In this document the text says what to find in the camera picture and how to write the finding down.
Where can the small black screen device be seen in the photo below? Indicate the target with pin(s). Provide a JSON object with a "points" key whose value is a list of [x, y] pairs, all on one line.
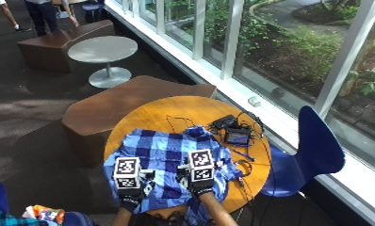
{"points": [[238, 136]]}

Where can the small brown angular bench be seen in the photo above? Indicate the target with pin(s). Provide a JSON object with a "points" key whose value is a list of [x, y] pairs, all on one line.
{"points": [[48, 47]]}

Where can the large brown angular bench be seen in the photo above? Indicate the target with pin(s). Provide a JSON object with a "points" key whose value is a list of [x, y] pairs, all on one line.
{"points": [[111, 109]]}

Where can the dark blue chair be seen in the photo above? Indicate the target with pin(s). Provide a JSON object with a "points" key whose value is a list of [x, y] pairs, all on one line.
{"points": [[93, 5]]}

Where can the black palm camera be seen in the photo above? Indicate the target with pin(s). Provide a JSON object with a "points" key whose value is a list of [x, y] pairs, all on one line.
{"points": [[183, 169], [147, 174]]}

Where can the white marker cube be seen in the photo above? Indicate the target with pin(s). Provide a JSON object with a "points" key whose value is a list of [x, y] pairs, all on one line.
{"points": [[127, 172], [200, 165]]}

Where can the dark blue cloth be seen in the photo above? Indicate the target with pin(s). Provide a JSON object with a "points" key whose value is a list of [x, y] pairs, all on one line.
{"points": [[77, 219]]}

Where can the teal checked cloth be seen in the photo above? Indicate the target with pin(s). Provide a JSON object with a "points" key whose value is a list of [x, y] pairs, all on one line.
{"points": [[10, 219]]}

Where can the person's right hand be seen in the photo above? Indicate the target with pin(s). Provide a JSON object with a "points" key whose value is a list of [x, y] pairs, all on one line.
{"points": [[202, 187]]}

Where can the blue checked shirt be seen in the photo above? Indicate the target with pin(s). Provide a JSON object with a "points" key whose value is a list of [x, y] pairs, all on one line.
{"points": [[165, 150]]}

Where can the round grey pedestal table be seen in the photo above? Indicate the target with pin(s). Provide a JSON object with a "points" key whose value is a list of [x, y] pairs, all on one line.
{"points": [[102, 48]]}

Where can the black box device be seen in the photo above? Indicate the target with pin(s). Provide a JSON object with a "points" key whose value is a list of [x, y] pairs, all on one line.
{"points": [[224, 121]]}

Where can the orange and white cloth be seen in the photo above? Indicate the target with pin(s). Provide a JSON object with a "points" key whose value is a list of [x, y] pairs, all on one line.
{"points": [[46, 213]]}

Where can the blue plastic chair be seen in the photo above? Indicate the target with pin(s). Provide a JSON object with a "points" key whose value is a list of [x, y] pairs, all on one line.
{"points": [[316, 150]]}

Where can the person's left hand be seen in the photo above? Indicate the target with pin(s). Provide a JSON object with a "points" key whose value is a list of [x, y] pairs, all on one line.
{"points": [[131, 197]]}

